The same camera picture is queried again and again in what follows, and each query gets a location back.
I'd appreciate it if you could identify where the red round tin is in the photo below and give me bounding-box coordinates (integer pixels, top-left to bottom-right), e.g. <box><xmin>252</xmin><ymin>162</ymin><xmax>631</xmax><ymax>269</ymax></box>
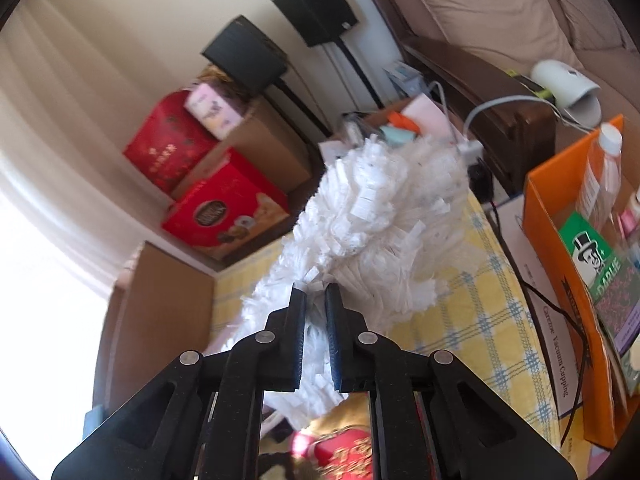
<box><xmin>290</xmin><ymin>426</ymin><xmax>373</xmax><ymax>480</ymax></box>

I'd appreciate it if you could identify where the white fluffy duster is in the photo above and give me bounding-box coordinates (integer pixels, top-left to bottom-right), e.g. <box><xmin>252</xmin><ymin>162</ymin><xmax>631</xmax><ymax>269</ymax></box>
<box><xmin>213</xmin><ymin>136</ymin><xmax>480</xmax><ymax>429</ymax></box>

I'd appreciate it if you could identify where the large open cardboard box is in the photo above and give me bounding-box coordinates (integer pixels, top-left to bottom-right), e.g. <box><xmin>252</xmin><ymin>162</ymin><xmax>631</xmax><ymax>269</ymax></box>
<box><xmin>92</xmin><ymin>242</ymin><xmax>215</xmax><ymax>417</ymax></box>

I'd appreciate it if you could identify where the red cookie gift box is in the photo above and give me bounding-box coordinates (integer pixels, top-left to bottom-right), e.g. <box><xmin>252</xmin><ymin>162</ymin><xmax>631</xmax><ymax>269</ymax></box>
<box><xmin>162</xmin><ymin>148</ymin><xmax>290</xmax><ymax>260</ymax></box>

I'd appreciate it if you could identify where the brown cardboard box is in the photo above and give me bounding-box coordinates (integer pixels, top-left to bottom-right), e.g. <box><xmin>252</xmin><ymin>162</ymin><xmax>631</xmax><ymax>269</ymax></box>
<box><xmin>170</xmin><ymin>99</ymin><xmax>311</xmax><ymax>200</ymax></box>

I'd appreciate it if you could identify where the white vacuum cupping box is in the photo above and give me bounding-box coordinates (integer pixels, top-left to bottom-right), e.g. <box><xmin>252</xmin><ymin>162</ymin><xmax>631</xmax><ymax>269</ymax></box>
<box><xmin>497</xmin><ymin>194</ymin><xmax>579</xmax><ymax>419</ymax></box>

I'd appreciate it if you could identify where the red tea gift bag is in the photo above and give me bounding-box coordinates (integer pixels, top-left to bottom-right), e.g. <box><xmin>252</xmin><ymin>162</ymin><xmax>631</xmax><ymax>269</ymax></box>
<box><xmin>122</xmin><ymin>90</ymin><xmax>218</xmax><ymax>195</ymax></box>

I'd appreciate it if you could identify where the cluttered open box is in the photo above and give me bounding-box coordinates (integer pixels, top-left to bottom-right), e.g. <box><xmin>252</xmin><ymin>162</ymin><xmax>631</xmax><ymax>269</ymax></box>
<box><xmin>319</xmin><ymin>93</ymin><xmax>459</xmax><ymax>166</ymax></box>

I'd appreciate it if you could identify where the pink tissue pack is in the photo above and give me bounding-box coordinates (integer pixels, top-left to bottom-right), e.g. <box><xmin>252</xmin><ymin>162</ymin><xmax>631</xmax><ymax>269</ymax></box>
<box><xmin>184</xmin><ymin>81</ymin><xmax>247</xmax><ymax>141</ymax></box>

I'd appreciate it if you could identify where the orange cardboard box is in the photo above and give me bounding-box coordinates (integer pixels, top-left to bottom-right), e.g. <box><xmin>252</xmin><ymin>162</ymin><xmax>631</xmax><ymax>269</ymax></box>
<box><xmin>523</xmin><ymin>130</ymin><xmax>639</xmax><ymax>450</ymax></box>

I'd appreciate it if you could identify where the green Darlie toothpaste box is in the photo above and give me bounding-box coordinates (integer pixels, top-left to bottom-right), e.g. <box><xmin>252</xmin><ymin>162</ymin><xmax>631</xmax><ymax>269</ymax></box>
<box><xmin>559</xmin><ymin>211</ymin><xmax>622</xmax><ymax>304</ymax></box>

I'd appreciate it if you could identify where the left black speaker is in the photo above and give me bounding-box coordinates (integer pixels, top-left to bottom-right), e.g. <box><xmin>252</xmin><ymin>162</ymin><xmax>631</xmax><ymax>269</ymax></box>
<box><xmin>201</xmin><ymin>15</ymin><xmax>288</xmax><ymax>96</ymax></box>

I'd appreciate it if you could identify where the black speaker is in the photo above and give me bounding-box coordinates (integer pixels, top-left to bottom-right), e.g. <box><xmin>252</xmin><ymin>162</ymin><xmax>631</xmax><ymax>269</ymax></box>
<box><xmin>272</xmin><ymin>0</ymin><xmax>358</xmax><ymax>48</ymax></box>
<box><xmin>201</xmin><ymin>15</ymin><xmax>288</xmax><ymax>96</ymax></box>

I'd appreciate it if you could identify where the clear plastic bottle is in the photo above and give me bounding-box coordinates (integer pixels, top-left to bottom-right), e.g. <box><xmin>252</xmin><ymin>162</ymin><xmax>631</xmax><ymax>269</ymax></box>
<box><xmin>576</xmin><ymin>122</ymin><xmax>623</xmax><ymax>232</ymax></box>

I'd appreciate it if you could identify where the right black speaker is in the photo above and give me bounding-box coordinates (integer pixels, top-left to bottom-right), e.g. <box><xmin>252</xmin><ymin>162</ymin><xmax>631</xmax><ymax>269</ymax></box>
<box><xmin>272</xmin><ymin>0</ymin><xmax>358</xmax><ymax>48</ymax></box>

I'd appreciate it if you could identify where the brown sofa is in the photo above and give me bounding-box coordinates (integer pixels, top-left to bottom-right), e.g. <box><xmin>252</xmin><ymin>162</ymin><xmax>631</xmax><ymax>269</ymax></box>
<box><xmin>373</xmin><ymin>0</ymin><xmax>639</xmax><ymax>192</ymax></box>

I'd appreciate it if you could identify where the black cable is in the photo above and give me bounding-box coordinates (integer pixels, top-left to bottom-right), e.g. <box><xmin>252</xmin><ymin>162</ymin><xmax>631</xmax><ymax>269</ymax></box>
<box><xmin>487</xmin><ymin>199</ymin><xmax>589</xmax><ymax>446</ymax></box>

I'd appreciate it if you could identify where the white charger with cable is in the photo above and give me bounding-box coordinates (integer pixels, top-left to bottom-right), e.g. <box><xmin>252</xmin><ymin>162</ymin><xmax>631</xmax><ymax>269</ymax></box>
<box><xmin>429</xmin><ymin>80</ymin><xmax>597</xmax><ymax>166</ymax></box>

